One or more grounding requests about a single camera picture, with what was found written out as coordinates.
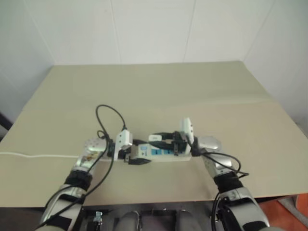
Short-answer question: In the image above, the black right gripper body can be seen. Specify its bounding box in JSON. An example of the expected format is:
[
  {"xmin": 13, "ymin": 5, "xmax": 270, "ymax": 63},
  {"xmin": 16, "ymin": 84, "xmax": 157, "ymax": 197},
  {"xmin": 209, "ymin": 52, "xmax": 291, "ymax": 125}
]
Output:
[{"xmin": 171, "ymin": 130, "xmax": 191, "ymax": 157}]

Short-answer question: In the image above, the black base frame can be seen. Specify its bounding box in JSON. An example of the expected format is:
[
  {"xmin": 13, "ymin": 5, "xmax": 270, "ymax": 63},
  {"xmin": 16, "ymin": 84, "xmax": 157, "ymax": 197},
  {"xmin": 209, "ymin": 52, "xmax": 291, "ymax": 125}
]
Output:
[{"xmin": 76, "ymin": 201, "xmax": 218, "ymax": 231}]

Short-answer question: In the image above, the white power strip cable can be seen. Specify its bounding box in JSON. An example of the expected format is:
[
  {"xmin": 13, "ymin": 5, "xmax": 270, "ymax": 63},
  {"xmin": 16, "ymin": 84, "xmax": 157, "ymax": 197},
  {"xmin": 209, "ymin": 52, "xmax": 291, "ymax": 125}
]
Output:
[{"xmin": 0, "ymin": 152, "xmax": 78, "ymax": 159}]

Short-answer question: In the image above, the grey object on floor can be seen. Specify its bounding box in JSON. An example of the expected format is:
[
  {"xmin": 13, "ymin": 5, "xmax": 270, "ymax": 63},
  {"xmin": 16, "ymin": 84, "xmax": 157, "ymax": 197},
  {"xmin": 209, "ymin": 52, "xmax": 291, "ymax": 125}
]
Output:
[{"xmin": 280, "ymin": 194, "xmax": 304, "ymax": 218}]

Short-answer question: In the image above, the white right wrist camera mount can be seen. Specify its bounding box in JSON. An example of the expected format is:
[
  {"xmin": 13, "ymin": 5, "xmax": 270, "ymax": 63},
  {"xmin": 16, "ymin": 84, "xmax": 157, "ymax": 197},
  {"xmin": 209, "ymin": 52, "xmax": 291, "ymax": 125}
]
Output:
[{"xmin": 178, "ymin": 117, "xmax": 195, "ymax": 145}]

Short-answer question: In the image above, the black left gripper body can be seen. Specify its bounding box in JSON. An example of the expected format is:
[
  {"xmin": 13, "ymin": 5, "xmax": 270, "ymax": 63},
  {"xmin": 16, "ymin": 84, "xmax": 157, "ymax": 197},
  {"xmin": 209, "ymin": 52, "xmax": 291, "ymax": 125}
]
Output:
[{"xmin": 124, "ymin": 143, "xmax": 137, "ymax": 165}]

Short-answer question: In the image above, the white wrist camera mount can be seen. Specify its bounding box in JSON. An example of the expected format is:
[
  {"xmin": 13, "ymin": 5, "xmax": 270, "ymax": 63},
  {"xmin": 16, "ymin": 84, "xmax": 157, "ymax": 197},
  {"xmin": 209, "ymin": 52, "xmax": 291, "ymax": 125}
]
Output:
[
  {"xmin": 112, "ymin": 129, "xmax": 134, "ymax": 163},
  {"xmin": 178, "ymin": 117, "xmax": 195, "ymax": 145}
]

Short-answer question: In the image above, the white and blue power strip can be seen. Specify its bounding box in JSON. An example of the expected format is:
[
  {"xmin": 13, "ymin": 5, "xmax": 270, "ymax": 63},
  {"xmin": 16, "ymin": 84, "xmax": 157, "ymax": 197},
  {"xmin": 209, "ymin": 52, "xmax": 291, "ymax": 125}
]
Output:
[{"xmin": 97, "ymin": 138, "xmax": 193, "ymax": 164}]

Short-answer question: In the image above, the grey rounded shape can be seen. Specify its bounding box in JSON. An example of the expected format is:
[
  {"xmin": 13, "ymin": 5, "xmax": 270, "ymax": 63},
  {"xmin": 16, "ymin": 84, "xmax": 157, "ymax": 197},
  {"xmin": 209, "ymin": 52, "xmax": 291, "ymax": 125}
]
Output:
[{"xmin": 119, "ymin": 210, "xmax": 141, "ymax": 231}]

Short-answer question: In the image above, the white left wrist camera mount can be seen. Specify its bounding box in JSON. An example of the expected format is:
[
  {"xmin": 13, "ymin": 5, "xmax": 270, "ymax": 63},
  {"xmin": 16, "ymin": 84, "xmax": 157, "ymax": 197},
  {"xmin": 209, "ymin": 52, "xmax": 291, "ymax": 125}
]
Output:
[{"xmin": 112, "ymin": 129, "xmax": 134, "ymax": 163}]

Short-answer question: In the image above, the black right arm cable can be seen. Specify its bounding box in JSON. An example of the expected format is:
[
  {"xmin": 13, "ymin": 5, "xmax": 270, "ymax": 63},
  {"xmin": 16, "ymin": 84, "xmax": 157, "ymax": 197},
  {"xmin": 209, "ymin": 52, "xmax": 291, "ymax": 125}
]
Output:
[{"xmin": 187, "ymin": 139, "xmax": 250, "ymax": 231}]

